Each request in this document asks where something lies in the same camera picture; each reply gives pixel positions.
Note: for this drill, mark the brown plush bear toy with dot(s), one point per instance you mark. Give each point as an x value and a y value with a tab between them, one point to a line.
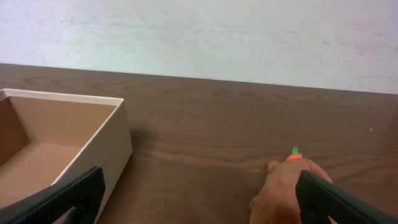
276	202

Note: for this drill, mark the white cardboard box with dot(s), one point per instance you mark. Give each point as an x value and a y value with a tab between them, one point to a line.
51	137

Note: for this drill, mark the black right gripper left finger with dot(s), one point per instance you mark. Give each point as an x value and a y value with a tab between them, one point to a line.
79	197

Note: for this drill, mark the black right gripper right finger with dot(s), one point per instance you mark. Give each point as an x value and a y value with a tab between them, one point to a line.
322	202

